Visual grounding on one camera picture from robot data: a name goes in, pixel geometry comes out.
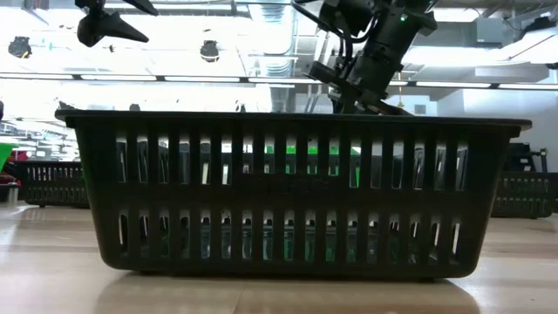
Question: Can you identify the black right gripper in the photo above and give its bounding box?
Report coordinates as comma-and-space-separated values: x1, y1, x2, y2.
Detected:
330, 45, 413, 117

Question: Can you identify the black ceiling dome fixture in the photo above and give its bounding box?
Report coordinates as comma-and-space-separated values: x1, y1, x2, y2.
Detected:
200, 39, 221, 64
7, 36, 33, 59

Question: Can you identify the black slotted plastic basket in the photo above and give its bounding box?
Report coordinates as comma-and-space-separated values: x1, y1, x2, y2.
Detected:
491, 171, 555, 219
17, 160, 91, 208
54, 108, 533, 280

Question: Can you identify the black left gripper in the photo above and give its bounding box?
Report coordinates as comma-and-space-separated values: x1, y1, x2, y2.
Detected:
74, 0, 160, 49

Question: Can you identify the black equipment rack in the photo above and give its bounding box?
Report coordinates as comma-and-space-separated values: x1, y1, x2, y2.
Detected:
504, 142, 551, 174

